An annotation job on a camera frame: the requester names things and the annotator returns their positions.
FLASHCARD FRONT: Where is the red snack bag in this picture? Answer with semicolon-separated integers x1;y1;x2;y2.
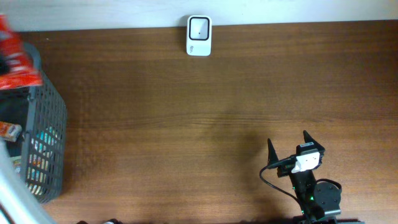
1;14;43;90

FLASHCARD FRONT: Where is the orange snack pack in basket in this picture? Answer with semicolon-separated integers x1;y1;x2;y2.
1;121;22;142

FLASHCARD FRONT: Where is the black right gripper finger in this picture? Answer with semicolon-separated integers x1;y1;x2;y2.
267;138;279;169
303;130;323;149

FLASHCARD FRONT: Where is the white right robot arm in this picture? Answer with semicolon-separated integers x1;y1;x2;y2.
259;130;342;223

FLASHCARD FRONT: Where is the white barcode scanner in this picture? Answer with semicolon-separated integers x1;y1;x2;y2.
186;15;212;57

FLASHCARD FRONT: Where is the grey plastic mesh basket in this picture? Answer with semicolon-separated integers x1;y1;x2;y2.
1;43;67;203

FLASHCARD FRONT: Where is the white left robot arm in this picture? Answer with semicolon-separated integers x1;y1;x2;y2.
1;140;55;224

